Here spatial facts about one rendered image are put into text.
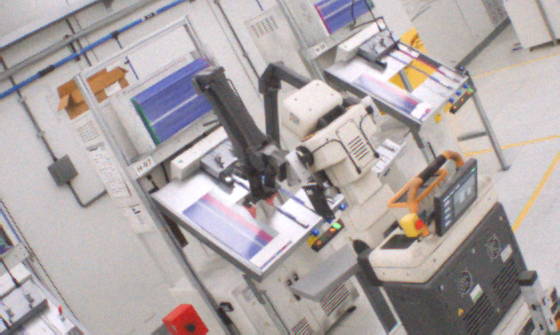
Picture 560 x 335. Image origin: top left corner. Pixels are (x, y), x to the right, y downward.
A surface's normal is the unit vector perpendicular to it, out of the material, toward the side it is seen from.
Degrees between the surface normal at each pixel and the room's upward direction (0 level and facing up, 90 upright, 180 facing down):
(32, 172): 90
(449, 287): 90
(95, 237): 90
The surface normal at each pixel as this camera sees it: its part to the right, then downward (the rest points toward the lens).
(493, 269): 0.56, -0.11
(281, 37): -0.62, 0.48
